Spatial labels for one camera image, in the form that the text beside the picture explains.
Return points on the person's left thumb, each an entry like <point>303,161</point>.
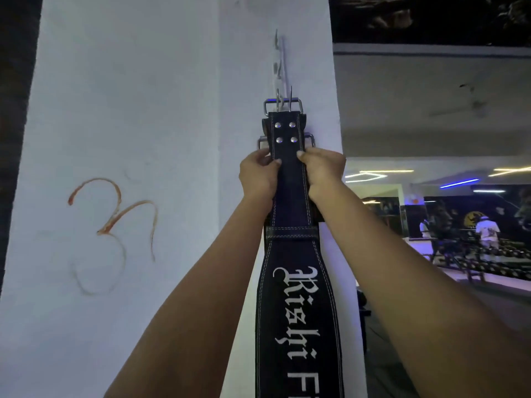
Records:
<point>271,163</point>

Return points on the yellow ceiling light strip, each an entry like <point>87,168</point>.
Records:
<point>510,170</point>

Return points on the black lettered weightlifting belt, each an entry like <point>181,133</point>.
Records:
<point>296,310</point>

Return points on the person's right hand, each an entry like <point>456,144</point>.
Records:
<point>325,174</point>

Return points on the blue ceiling light strip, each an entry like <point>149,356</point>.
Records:
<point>459,183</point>

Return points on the person's right thumb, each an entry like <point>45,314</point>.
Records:
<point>306,155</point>

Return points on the person's left forearm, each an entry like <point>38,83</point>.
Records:
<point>195,310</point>

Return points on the dark gym equipment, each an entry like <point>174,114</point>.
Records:
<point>362,315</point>

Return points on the angled white ceiling light strip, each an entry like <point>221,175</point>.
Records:
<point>367,176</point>

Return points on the person's left hand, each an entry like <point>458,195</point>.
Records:
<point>257,178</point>

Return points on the metal wall hook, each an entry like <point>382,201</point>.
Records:
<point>278,66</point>

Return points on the person's right forearm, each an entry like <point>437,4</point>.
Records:
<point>406,302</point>

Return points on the dumbbell rack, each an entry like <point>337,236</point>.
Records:
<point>493,254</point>

